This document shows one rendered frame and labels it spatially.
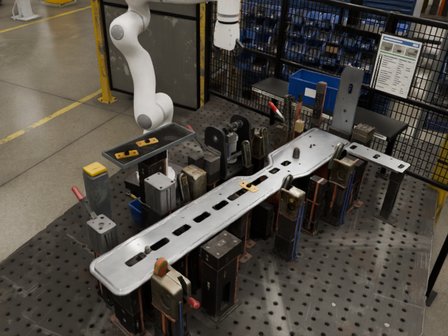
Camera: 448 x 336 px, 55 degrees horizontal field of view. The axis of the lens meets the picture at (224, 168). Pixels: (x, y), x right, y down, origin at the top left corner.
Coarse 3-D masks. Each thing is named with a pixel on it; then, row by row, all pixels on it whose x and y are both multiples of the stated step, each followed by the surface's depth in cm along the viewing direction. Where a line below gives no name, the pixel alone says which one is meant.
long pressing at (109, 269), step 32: (288, 160) 197; (320, 160) 198; (224, 192) 174; (256, 192) 175; (160, 224) 156; (192, 224) 157; (224, 224) 158; (128, 256) 142; (160, 256) 143; (128, 288) 131
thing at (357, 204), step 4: (364, 160) 205; (364, 164) 206; (364, 168) 210; (364, 172) 212; (360, 180) 213; (360, 184) 215; (356, 188) 215; (356, 192) 216; (356, 196) 218; (356, 200) 221; (356, 204) 220; (360, 204) 220
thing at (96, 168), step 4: (92, 164) 158; (96, 164) 158; (100, 164) 158; (84, 168) 156; (88, 168) 156; (92, 168) 156; (96, 168) 156; (100, 168) 156; (104, 168) 156; (88, 172) 154; (92, 172) 154; (96, 172) 154; (100, 172) 155; (92, 176) 154
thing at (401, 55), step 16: (384, 32) 217; (384, 48) 220; (400, 48) 215; (416, 48) 210; (384, 64) 223; (400, 64) 218; (416, 64) 212; (384, 80) 226; (400, 80) 221; (400, 96) 224
